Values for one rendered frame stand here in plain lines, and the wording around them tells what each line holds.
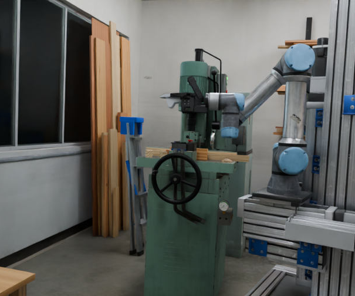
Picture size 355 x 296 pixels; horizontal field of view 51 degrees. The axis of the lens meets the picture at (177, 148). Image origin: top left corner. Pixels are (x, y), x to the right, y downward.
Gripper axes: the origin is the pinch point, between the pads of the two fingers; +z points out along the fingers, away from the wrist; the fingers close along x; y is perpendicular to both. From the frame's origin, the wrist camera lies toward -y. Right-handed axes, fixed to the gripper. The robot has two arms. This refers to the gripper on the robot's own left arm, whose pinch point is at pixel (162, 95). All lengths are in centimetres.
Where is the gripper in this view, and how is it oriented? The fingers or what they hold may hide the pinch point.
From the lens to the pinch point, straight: 165.7
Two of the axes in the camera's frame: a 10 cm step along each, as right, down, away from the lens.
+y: -0.4, 10.0, -0.5
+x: 1.0, 0.6, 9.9
